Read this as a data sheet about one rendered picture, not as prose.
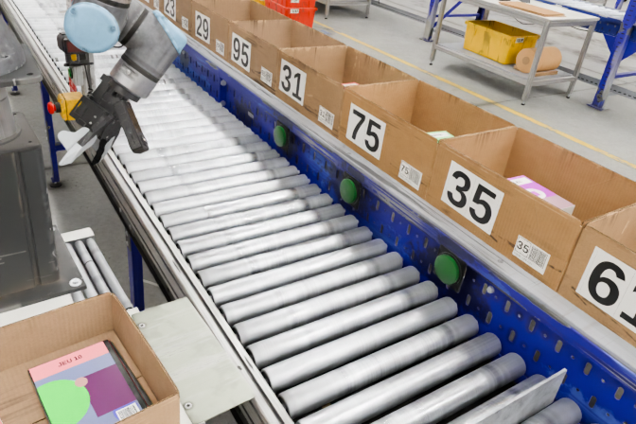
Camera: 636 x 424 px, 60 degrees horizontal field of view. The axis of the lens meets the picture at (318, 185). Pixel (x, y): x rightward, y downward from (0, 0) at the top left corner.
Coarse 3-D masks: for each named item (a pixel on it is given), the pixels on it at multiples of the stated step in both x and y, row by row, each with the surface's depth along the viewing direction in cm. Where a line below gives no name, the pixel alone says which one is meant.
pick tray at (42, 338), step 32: (32, 320) 95; (64, 320) 98; (96, 320) 103; (128, 320) 98; (0, 352) 93; (32, 352) 97; (64, 352) 100; (128, 352) 102; (0, 384) 93; (160, 384) 91; (0, 416) 87; (32, 416) 88; (128, 416) 79; (160, 416) 84
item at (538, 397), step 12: (564, 372) 103; (540, 384) 99; (552, 384) 102; (528, 396) 98; (540, 396) 102; (552, 396) 105; (504, 408) 94; (516, 408) 97; (528, 408) 101; (540, 408) 105; (480, 420) 91; (492, 420) 94; (504, 420) 97; (516, 420) 101
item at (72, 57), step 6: (60, 36) 161; (66, 36) 159; (60, 42) 160; (66, 42) 157; (60, 48) 163; (66, 48) 158; (72, 48) 158; (78, 48) 159; (66, 54) 164; (72, 54) 159; (78, 54) 166; (66, 60) 165; (72, 60) 164; (78, 60) 166; (66, 66) 167
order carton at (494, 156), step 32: (512, 128) 145; (448, 160) 130; (480, 160) 144; (512, 160) 150; (544, 160) 141; (576, 160) 134; (512, 192) 116; (576, 192) 136; (608, 192) 129; (512, 224) 118; (544, 224) 111; (576, 224) 105; (512, 256) 119
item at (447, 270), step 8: (440, 256) 127; (448, 256) 126; (440, 264) 127; (448, 264) 125; (456, 264) 124; (440, 272) 128; (448, 272) 126; (456, 272) 124; (448, 280) 126; (456, 280) 125
